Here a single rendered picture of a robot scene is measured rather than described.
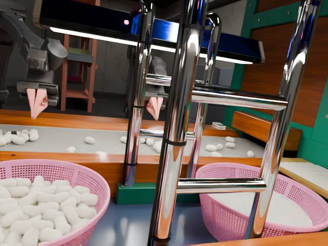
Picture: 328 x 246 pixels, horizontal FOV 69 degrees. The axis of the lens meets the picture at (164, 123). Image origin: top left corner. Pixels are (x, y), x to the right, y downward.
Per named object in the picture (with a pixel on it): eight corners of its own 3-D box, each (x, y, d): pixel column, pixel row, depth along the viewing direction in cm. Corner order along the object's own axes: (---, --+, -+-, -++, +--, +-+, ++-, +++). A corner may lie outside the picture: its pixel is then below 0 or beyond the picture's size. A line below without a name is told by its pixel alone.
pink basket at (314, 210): (166, 230, 48) (173, 186, 46) (211, 185, 70) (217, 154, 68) (322, 310, 35) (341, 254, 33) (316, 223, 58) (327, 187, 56)
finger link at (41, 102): (41, 111, 62) (47, 84, 67) (9, 108, 59) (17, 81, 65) (43, 126, 67) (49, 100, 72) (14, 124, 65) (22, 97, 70)
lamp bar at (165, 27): (38, 28, 60) (39, -4, 58) (248, 64, 79) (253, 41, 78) (30, 23, 52) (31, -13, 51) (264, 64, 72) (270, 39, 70)
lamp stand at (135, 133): (110, 169, 71) (126, 9, 62) (173, 170, 78) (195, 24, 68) (116, 204, 54) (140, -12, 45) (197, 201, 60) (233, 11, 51)
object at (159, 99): (166, 113, 83) (162, 93, 89) (146, 112, 81) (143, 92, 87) (160, 125, 89) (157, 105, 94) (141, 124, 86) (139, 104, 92)
